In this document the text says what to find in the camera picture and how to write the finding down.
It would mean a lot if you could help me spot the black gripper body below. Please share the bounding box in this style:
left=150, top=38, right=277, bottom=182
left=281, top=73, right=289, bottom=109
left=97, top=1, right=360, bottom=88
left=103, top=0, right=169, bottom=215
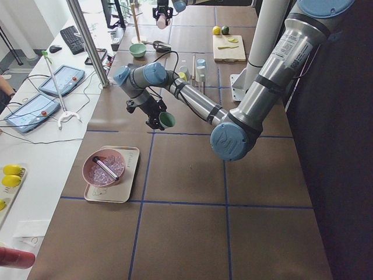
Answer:
left=138, top=96, right=159, bottom=118
left=157, top=0, right=169, bottom=14

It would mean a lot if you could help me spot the pink cup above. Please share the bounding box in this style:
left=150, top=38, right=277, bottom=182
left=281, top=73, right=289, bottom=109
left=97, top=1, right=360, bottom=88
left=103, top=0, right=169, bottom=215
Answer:
left=156, top=13, right=167, bottom=29

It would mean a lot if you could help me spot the mint green cup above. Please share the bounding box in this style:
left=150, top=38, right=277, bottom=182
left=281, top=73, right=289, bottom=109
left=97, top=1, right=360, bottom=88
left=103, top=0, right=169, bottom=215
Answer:
left=159, top=111, right=176, bottom=129

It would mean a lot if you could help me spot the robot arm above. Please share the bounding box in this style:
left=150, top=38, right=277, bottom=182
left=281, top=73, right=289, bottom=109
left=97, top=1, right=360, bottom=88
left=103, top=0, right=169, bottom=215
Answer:
left=114, top=1, right=353, bottom=161

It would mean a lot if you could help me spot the yellow cup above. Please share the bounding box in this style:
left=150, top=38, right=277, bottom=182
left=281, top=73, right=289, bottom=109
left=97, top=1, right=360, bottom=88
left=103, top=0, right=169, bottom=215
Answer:
left=178, top=72, right=188, bottom=82

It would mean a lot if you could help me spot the grey cup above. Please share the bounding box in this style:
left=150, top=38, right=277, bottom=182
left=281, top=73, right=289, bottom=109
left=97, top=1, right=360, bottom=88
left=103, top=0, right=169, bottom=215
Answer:
left=180, top=65, right=191, bottom=79

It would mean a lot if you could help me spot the white cup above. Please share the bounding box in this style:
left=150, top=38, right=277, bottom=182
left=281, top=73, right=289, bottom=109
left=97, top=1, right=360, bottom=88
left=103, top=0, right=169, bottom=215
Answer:
left=195, top=66, right=206, bottom=82

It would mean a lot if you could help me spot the light blue cup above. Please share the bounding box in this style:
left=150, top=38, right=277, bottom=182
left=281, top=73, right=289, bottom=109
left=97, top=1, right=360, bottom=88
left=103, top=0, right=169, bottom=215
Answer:
left=196, top=58, right=206, bottom=67

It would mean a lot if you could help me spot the wooden mug tree stand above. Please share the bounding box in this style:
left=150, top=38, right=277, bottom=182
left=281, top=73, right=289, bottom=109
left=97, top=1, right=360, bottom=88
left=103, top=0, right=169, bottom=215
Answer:
left=131, top=2, right=147, bottom=44

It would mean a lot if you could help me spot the metal scoop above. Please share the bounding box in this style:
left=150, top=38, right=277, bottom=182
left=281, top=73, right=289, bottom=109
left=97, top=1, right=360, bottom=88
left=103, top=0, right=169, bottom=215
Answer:
left=142, top=40, right=172, bottom=53

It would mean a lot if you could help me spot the green bowl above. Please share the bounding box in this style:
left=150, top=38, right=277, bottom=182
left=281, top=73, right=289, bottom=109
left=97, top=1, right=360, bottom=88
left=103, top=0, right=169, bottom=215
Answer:
left=129, top=43, right=146, bottom=58

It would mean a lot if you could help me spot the yellow lemon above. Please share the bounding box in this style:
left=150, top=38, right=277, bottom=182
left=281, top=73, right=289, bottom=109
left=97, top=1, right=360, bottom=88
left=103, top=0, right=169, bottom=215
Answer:
left=212, top=26, right=221, bottom=35

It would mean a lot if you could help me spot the green avocado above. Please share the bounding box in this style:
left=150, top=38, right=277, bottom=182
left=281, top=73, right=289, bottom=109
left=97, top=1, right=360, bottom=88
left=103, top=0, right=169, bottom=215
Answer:
left=221, top=26, right=230, bottom=35

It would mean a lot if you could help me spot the wooden cutting board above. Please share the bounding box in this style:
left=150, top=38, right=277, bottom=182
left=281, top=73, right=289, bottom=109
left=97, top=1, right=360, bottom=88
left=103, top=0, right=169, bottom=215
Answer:
left=212, top=35, right=246, bottom=62

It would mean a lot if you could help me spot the beige tray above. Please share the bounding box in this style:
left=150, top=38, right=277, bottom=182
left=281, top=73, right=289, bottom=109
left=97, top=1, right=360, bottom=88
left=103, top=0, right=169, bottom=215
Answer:
left=82, top=146, right=140, bottom=203

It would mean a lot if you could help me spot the pink bowl with ice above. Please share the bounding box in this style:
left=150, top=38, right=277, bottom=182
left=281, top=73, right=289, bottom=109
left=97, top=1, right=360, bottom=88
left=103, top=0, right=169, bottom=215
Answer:
left=82, top=148, right=125, bottom=187

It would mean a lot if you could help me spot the white grabber tool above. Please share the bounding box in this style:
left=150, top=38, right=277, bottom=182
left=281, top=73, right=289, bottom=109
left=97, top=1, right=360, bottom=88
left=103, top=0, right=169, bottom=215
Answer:
left=41, top=51, right=82, bottom=130

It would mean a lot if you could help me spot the black keyboard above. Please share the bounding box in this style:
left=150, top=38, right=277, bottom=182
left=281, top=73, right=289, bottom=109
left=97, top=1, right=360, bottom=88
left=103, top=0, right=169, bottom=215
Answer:
left=60, top=26, right=85, bottom=55

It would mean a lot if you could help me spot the teach pendant far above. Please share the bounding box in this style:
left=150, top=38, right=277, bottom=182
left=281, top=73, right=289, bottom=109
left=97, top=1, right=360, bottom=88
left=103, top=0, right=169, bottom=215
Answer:
left=38, top=65, right=85, bottom=97

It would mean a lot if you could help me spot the teach pendant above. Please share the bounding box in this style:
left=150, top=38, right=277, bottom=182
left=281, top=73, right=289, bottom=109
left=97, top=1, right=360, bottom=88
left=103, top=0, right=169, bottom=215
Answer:
left=38, top=65, right=85, bottom=97
left=5, top=92, right=60, bottom=133

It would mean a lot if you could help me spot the black computer mouse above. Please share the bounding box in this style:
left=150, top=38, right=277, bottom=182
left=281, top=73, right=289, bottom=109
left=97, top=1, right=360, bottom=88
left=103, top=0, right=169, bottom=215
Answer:
left=49, top=45, right=62, bottom=53

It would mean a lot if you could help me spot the teach pendant near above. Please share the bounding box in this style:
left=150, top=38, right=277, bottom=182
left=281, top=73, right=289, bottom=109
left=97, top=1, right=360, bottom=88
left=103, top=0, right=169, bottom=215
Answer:
left=5, top=92, right=60, bottom=133

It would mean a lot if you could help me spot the red cylinder bottle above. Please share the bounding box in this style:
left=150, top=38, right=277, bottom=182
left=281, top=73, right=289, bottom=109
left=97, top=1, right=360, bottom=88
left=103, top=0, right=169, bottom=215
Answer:
left=1, top=247, right=36, bottom=269

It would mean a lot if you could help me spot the white wire cup rack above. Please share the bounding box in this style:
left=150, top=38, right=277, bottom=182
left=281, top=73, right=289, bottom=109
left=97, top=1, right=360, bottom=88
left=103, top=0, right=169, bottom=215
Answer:
left=192, top=54, right=206, bottom=94

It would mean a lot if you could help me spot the aluminium frame post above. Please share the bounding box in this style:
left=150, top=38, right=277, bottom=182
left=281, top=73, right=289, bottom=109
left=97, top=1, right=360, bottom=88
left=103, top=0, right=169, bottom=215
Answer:
left=66, top=0, right=110, bottom=88

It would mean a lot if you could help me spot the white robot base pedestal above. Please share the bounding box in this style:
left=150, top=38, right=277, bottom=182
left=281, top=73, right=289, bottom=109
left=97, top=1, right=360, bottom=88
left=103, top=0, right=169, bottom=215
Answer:
left=230, top=0, right=293, bottom=102

